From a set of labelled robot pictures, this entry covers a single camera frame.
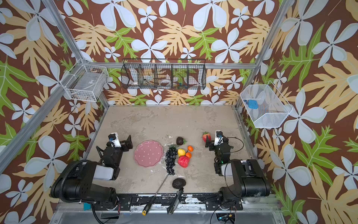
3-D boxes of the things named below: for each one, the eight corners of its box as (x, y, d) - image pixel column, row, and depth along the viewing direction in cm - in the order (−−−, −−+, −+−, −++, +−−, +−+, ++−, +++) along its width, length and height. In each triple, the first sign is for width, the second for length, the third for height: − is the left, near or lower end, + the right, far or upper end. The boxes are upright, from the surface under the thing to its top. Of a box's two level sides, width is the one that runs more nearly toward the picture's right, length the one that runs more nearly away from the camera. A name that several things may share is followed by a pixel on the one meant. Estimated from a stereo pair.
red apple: (176, 164, 89) (176, 160, 85) (181, 156, 92) (181, 153, 88) (185, 169, 87) (185, 166, 83) (189, 162, 90) (190, 158, 86)
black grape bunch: (165, 175, 85) (164, 172, 81) (166, 148, 96) (166, 145, 93) (177, 175, 85) (177, 172, 81) (177, 148, 96) (177, 145, 93)
